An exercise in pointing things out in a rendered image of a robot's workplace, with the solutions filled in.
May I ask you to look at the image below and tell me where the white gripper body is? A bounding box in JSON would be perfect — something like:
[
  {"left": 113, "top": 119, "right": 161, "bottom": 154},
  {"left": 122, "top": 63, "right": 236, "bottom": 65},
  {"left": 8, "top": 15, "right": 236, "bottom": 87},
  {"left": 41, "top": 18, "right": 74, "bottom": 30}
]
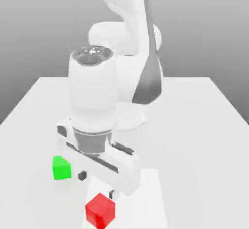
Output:
[{"left": 57, "top": 136, "right": 142, "bottom": 196}]

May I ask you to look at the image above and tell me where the small green cube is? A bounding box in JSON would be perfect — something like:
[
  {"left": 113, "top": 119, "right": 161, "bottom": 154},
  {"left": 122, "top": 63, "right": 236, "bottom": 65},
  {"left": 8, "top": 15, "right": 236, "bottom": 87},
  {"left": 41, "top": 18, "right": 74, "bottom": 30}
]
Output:
[{"left": 52, "top": 155, "right": 72, "bottom": 181}]

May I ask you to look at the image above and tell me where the small red cube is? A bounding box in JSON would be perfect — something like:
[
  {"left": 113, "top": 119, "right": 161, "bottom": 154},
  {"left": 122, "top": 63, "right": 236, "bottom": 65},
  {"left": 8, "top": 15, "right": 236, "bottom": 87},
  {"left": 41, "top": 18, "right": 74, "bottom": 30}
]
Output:
[{"left": 85, "top": 192, "right": 116, "bottom": 229}]

